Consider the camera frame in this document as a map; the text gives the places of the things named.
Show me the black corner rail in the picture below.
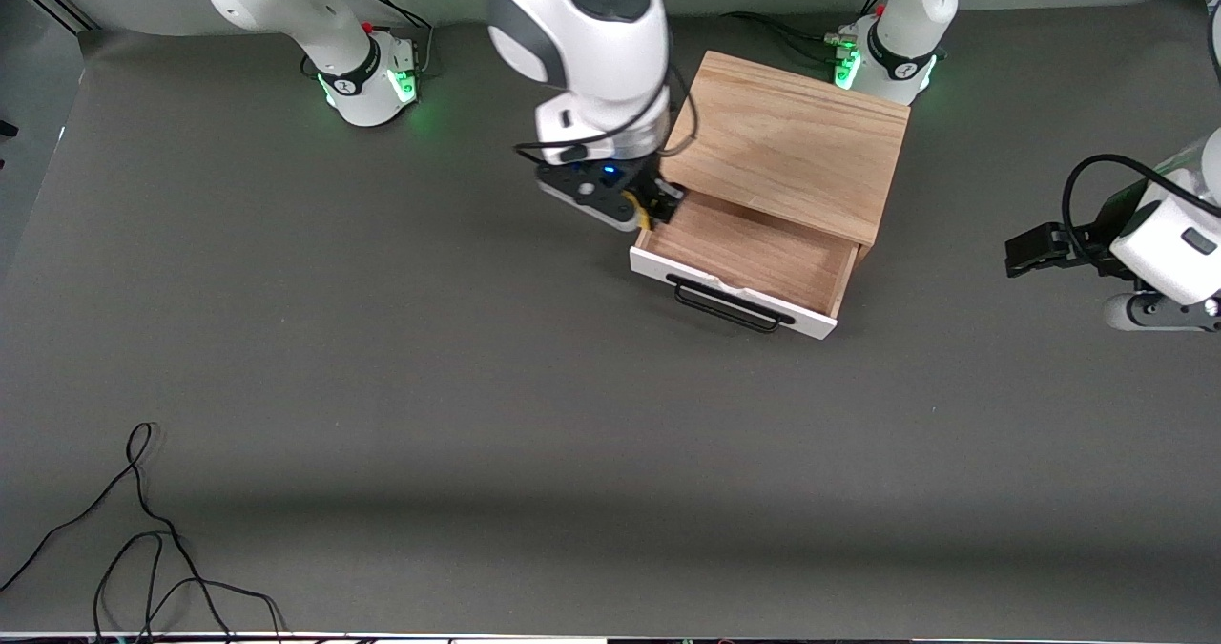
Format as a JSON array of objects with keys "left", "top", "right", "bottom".
[{"left": 19, "top": 0, "right": 96, "bottom": 32}]

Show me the wooden drawer cabinet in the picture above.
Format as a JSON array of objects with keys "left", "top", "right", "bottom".
[{"left": 658, "top": 50, "right": 910, "bottom": 268}]

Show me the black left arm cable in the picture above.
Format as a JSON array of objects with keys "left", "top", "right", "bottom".
[{"left": 1062, "top": 155, "right": 1221, "bottom": 268}]

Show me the black metal drawer handle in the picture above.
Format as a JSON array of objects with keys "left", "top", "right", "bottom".
[{"left": 668, "top": 275, "right": 796, "bottom": 333}]

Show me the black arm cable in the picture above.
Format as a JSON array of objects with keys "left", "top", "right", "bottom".
[
  {"left": 1062, "top": 155, "right": 1221, "bottom": 268},
  {"left": 515, "top": 67, "right": 699, "bottom": 163}
]

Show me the black base cable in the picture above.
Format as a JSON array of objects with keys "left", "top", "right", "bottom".
[
  {"left": 339, "top": 0, "right": 435, "bottom": 77},
  {"left": 720, "top": 11, "right": 850, "bottom": 65}
]

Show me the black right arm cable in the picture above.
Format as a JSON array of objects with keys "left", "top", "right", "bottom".
[{"left": 515, "top": 67, "right": 699, "bottom": 163}]

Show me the black loose cable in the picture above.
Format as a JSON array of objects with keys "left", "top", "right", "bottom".
[
  {"left": 93, "top": 530, "right": 289, "bottom": 643},
  {"left": 0, "top": 422, "right": 235, "bottom": 640}
]

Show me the white-fronted wooden drawer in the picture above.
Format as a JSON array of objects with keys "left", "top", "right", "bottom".
[{"left": 630, "top": 191, "right": 859, "bottom": 340}]

